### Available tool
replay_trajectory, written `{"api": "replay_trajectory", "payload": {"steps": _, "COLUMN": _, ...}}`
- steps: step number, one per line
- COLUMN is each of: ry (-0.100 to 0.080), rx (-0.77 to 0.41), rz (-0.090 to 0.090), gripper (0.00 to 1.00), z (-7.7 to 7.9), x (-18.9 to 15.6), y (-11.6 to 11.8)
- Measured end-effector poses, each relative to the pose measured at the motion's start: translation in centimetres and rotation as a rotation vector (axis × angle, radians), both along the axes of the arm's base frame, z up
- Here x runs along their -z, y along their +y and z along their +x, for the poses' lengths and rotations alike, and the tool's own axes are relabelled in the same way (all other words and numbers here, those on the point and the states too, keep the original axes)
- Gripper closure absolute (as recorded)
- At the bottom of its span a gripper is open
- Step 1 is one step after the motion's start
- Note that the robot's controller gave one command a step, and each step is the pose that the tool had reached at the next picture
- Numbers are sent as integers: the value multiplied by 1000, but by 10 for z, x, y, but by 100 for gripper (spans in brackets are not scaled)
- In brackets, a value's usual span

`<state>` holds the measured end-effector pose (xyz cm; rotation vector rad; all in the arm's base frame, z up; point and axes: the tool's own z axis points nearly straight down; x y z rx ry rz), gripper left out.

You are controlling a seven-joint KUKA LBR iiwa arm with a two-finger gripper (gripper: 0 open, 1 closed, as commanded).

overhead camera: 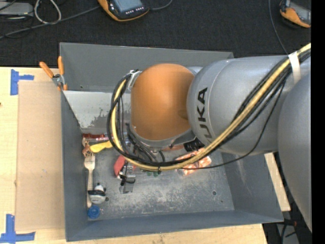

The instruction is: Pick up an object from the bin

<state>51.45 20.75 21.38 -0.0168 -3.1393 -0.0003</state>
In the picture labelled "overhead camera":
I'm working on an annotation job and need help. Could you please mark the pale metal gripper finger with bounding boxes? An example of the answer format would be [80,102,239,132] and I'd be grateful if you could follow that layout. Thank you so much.
[118,173,129,194]
[126,164,137,193]

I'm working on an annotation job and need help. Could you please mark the red sponge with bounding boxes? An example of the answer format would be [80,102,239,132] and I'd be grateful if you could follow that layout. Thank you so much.
[113,155,128,178]

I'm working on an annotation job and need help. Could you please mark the grey white black bottle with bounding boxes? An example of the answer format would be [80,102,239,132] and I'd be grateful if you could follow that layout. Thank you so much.
[87,166,108,205]

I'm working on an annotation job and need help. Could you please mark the blue round cap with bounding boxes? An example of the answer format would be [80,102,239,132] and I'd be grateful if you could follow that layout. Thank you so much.
[87,205,101,220]

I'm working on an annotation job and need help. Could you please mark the grey metal bin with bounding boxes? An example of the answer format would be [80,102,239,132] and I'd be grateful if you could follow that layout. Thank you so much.
[58,42,284,242]

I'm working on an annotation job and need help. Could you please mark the yellow toy banana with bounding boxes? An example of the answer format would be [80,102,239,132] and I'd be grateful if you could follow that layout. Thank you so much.
[88,140,114,154]

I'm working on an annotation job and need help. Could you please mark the orange-brown toy figure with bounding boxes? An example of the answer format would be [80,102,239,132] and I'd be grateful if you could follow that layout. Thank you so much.
[81,138,92,158]

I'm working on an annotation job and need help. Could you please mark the orange and white patterned packet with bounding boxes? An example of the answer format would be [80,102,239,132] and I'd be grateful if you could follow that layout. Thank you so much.
[174,147,213,177]

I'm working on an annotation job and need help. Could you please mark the shiny red-brown packet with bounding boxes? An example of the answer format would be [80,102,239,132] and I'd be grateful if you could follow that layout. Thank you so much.
[82,133,114,141]

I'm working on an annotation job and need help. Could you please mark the pale cardboard board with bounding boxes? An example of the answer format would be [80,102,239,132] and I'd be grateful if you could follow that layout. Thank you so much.
[14,81,67,232]

